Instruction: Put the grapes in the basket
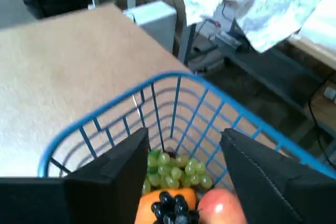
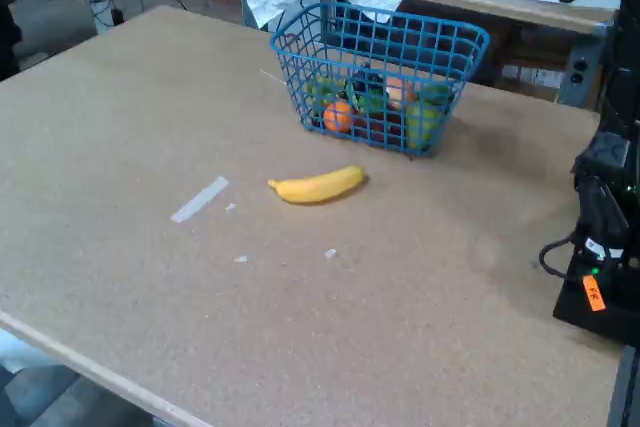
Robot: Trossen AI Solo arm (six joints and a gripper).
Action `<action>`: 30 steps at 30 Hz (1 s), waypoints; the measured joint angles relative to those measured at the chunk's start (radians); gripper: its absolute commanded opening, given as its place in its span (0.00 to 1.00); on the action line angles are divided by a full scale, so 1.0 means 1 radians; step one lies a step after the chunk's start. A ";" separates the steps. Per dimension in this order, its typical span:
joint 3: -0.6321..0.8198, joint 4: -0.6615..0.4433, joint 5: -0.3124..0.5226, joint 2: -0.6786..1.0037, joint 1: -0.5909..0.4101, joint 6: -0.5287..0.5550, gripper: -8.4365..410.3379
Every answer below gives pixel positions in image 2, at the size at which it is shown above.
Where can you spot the black toy grapes with leaf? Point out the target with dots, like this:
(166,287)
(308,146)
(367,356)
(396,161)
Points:
(364,78)

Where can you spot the yellow toy banana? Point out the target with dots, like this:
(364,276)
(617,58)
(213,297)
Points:
(315,186)

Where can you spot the toy orange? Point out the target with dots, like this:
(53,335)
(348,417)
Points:
(338,117)

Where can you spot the dark red toy pomegranate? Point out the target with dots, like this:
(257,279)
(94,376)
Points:
(380,127)

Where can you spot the round green toy fruit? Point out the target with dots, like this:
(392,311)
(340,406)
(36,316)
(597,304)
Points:
(320,92)

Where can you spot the green toy pear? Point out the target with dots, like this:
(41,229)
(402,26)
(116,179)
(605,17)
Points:
(420,124)

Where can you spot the long white tape strip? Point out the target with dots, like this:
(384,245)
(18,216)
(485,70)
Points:
(200,199)

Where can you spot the pink orange toy peach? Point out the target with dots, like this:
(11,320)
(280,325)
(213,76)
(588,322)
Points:
(400,92)

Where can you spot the wooden workbench with metal leg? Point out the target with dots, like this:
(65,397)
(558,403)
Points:
(510,7)

